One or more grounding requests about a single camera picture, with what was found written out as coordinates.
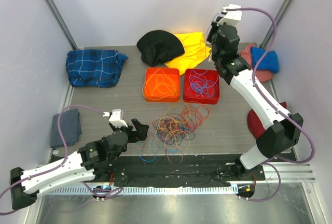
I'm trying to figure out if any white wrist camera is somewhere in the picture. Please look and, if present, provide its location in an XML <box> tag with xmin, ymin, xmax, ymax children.
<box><xmin>216</xmin><ymin>4</ymin><xmax>242</xmax><ymax>27</ymax></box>
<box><xmin>102</xmin><ymin>109</ymin><xmax>128</xmax><ymax>128</ymax></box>

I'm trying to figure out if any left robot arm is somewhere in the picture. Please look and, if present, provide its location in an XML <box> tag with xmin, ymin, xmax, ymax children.
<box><xmin>10</xmin><ymin>119</ymin><xmax>149</xmax><ymax>211</ymax></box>

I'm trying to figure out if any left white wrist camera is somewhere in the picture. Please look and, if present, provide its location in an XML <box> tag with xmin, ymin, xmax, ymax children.
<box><xmin>102</xmin><ymin>109</ymin><xmax>128</xmax><ymax>128</ymax></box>

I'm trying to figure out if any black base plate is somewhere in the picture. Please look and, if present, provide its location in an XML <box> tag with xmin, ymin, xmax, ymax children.
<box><xmin>93</xmin><ymin>154</ymin><xmax>269</xmax><ymax>188</ymax></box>

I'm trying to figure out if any orange plastic box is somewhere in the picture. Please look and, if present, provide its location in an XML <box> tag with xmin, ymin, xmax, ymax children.
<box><xmin>142</xmin><ymin>67</ymin><xmax>180</xmax><ymax>103</ymax></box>

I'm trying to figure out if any white cable duct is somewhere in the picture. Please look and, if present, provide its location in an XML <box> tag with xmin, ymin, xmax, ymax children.
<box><xmin>48</xmin><ymin>184</ymin><xmax>238</xmax><ymax>195</ymax></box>

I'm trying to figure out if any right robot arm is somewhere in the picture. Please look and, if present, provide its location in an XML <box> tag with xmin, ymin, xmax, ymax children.
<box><xmin>207</xmin><ymin>17</ymin><xmax>303</xmax><ymax>180</ymax></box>

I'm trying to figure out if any grey cloth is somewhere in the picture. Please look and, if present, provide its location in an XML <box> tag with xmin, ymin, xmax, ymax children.
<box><xmin>50</xmin><ymin>109</ymin><xmax>82</xmax><ymax>148</ymax></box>

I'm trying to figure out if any dark red cloth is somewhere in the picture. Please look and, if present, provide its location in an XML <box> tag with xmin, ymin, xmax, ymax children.
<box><xmin>246</xmin><ymin>101</ymin><xmax>288</xmax><ymax>141</ymax></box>

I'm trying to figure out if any white cord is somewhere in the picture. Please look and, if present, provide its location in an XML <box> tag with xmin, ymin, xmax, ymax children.
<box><xmin>204</xmin><ymin>42</ymin><xmax>212</xmax><ymax>63</ymax></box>

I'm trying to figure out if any tangled wire pile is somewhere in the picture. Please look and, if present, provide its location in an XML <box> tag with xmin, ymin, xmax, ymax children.
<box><xmin>137</xmin><ymin>101</ymin><xmax>210</xmax><ymax>164</ymax></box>

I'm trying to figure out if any black cloth hat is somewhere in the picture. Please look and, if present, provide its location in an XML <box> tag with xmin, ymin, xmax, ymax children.
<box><xmin>136</xmin><ymin>30</ymin><xmax>185</xmax><ymax>67</ymax></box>

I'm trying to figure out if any blue plaid cloth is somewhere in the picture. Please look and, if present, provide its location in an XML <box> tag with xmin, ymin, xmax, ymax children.
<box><xmin>65</xmin><ymin>49</ymin><xmax>128</xmax><ymax>88</ymax></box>

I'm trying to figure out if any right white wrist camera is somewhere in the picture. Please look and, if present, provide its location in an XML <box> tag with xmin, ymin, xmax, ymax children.
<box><xmin>216</xmin><ymin>4</ymin><xmax>242</xmax><ymax>27</ymax></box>

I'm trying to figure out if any red plastic box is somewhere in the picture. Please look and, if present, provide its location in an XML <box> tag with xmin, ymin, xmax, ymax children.
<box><xmin>183</xmin><ymin>68</ymin><xmax>220</xmax><ymax>105</ymax></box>

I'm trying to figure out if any yellow cloth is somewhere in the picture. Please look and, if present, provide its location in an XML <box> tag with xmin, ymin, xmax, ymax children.
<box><xmin>165</xmin><ymin>32</ymin><xmax>211</xmax><ymax>75</ymax></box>

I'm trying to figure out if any yellow wire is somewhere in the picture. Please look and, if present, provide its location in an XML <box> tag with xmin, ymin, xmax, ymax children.
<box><xmin>142</xmin><ymin>68</ymin><xmax>179</xmax><ymax>102</ymax></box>

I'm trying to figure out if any pink cloth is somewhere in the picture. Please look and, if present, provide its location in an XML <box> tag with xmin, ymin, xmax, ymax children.
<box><xmin>238</xmin><ymin>43</ymin><xmax>273</xmax><ymax>83</ymax></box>

